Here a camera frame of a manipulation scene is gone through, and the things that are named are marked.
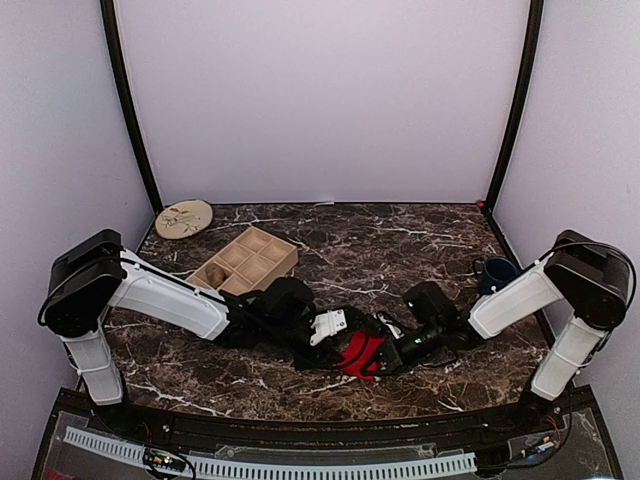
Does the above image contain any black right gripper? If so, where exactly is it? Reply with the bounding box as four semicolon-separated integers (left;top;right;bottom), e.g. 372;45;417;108
361;319;445;375

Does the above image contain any red patterned sock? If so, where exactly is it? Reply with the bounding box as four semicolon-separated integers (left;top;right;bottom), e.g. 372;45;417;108
338;331;386;381

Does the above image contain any wooden compartment tray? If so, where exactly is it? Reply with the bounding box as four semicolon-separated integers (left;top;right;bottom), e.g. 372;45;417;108
186;227;298;296

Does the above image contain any tan ribbed sock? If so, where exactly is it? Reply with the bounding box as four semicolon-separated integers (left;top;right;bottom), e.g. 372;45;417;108
204;263;227;289

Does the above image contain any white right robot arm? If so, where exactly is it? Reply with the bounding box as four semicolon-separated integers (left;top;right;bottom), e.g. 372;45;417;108
380;230;638;434

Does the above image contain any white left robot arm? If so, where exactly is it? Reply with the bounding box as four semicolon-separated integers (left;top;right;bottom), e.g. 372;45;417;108
37;229;347;436

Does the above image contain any dark blue mug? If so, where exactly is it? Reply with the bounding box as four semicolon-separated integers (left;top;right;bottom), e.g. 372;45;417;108
472;257;519;295

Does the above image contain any small green circuit board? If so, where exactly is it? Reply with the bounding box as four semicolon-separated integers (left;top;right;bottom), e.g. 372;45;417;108
143;449;186;472

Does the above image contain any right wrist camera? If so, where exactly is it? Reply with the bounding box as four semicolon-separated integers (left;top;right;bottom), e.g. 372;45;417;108
374;281;458;344

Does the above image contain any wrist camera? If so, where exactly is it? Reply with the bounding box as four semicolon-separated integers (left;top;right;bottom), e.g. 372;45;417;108
374;281;458;344
258;277;347;347

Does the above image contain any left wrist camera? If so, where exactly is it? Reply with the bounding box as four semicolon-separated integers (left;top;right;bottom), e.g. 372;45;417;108
258;277;347;347

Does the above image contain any black front rail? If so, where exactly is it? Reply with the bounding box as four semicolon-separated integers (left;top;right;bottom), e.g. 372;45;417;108
49;384;596;451

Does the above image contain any white slotted cable duct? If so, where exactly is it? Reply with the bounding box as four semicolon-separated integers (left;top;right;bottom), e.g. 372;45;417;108
62;427;477;479

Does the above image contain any right black frame post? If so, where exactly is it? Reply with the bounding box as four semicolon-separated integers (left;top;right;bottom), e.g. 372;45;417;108
484;0;544;216

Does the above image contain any black frame post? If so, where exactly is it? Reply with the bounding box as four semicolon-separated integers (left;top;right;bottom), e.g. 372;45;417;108
484;0;544;216
99;0;164;214

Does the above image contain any left black frame post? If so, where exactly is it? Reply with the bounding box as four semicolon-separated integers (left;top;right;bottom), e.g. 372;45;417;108
99;0;164;214

